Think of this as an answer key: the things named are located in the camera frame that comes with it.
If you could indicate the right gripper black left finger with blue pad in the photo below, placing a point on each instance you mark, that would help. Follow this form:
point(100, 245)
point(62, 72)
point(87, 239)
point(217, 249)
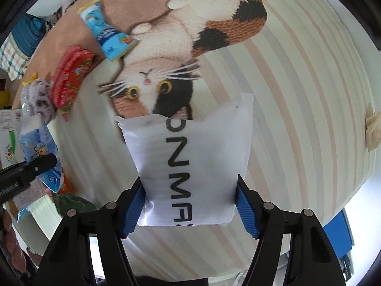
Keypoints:
point(67, 259)

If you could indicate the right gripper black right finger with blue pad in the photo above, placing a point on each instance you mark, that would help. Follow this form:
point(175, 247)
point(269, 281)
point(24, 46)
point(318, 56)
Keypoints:
point(312, 260)

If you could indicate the light blue tissue pack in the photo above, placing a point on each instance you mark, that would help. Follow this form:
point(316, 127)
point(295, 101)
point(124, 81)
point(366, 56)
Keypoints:
point(37, 141)

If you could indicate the green snack bag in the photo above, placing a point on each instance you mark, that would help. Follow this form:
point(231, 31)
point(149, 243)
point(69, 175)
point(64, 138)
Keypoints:
point(67, 201)

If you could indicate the white ONMAX soft pouch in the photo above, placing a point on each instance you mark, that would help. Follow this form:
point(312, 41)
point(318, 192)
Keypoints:
point(189, 168)

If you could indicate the open cardboard box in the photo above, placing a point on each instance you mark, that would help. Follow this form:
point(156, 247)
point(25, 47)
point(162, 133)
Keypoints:
point(10, 145)

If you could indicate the blue chair seat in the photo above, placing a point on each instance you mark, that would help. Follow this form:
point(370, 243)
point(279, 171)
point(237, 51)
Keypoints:
point(340, 236)

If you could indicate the orange snack bag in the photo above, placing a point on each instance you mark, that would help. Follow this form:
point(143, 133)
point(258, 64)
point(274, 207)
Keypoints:
point(66, 187)

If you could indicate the silver yellow snack bag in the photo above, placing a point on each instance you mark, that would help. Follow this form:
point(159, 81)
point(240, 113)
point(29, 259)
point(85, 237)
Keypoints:
point(26, 106)

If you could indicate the purple sock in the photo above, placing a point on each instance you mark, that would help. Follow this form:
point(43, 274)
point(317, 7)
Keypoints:
point(39, 98)

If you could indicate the plaid and blue bedding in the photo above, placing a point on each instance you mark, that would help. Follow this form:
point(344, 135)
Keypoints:
point(20, 45)

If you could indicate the red snack packet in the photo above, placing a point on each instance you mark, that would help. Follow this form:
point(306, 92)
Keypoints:
point(73, 67)

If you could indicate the long blue stick packet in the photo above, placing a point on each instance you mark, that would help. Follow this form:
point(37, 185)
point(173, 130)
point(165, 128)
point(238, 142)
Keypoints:
point(113, 42)

